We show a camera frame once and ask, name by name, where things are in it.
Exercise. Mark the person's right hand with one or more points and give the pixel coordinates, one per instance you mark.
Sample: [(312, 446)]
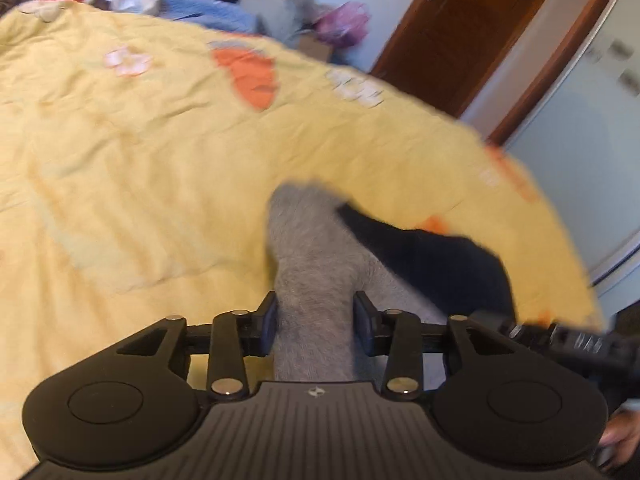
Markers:
[(620, 440)]

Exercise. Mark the brown wooden door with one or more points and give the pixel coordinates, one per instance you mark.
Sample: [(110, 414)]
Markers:
[(443, 51)]

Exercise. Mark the white wardrobe with decals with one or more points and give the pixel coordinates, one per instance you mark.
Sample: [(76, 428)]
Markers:
[(577, 131)]

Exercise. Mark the yellow floral bed quilt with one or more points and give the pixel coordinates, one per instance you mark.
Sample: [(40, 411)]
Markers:
[(138, 156)]

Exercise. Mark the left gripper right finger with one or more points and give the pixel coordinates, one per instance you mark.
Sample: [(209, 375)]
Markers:
[(368, 325)]

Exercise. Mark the purple plastic bag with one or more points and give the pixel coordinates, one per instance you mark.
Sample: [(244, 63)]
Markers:
[(345, 26)]

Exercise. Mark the light blue folded blanket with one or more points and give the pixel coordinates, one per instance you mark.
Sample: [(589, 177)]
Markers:
[(212, 14)]

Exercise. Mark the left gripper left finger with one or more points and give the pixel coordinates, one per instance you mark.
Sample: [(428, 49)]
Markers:
[(265, 325)]

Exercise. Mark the navy and grey knit sweater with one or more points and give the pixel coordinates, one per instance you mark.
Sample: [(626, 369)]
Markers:
[(326, 250)]

